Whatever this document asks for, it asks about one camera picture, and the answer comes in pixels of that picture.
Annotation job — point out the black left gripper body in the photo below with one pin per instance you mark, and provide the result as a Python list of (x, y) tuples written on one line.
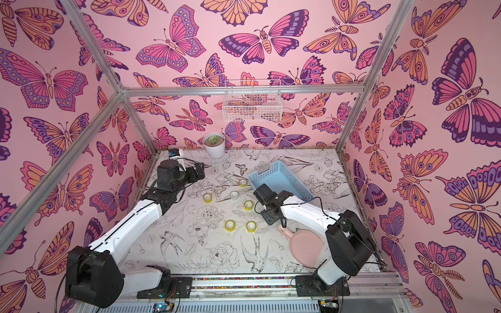
[(188, 177)]

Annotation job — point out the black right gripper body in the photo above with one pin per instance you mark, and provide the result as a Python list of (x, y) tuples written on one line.
[(270, 207)]

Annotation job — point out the clear white tape roll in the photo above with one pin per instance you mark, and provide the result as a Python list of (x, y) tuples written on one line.
[(234, 195)]

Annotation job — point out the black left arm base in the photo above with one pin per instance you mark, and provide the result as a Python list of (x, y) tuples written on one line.
[(169, 286)]

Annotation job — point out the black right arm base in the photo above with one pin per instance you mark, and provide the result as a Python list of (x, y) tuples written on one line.
[(312, 286)]

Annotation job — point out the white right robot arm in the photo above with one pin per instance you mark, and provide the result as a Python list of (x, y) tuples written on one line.
[(310, 227)]

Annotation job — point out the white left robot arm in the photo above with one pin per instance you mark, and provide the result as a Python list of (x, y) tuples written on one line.
[(93, 273)]

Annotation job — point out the light blue storage basket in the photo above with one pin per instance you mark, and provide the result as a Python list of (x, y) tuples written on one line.
[(278, 177)]

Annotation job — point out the white plant pot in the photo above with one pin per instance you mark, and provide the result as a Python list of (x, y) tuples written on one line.
[(215, 151)]

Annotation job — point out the green succulent plant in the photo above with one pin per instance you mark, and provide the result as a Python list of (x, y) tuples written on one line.
[(214, 140)]

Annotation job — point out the pink dustpan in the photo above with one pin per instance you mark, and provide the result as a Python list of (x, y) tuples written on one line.
[(305, 246)]

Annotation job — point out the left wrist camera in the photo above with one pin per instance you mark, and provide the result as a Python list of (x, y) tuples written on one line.
[(175, 153)]

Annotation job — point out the white wire wall basket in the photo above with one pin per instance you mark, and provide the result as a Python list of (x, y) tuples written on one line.
[(249, 101)]

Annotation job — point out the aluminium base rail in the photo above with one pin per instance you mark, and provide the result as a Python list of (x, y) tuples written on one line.
[(364, 285)]

